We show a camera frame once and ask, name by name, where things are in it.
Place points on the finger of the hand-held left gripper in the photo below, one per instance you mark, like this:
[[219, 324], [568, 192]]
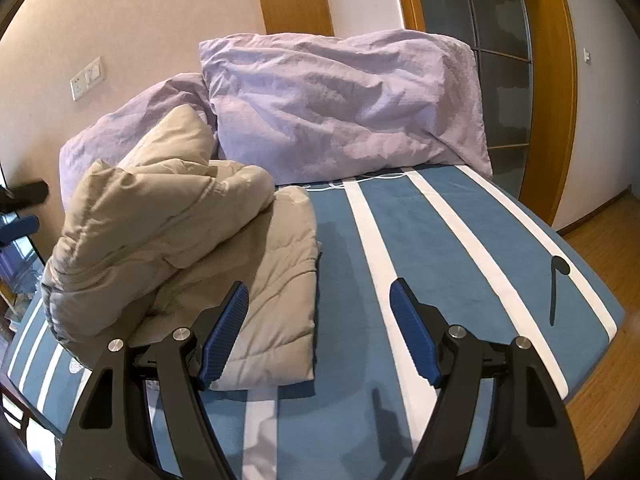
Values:
[[20, 228], [25, 194]]

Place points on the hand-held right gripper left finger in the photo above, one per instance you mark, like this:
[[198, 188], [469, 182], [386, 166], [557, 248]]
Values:
[[225, 335]]

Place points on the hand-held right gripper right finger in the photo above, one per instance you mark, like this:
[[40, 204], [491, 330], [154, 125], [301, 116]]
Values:
[[415, 330]]

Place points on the cluttered side table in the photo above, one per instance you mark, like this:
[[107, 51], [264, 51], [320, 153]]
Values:
[[17, 290]]

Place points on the blue striped bed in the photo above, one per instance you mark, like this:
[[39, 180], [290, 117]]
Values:
[[425, 240]]

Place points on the lavender pillow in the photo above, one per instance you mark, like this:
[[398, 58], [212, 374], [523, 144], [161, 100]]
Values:
[[125, 120], [340, 105]]

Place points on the frosted glass door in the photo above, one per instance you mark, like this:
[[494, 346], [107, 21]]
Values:
[[480, 60]]

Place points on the white wall socket panel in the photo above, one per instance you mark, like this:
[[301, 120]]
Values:
[[88, 78]]

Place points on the wooden bed frame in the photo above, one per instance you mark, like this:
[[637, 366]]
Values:
[[11, 405]]

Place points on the wooden door frame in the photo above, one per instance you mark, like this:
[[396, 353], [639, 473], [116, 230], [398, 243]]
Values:
[[550, 85]]

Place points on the small white wall switch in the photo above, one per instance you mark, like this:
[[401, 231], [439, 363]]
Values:
[[587, 56]]

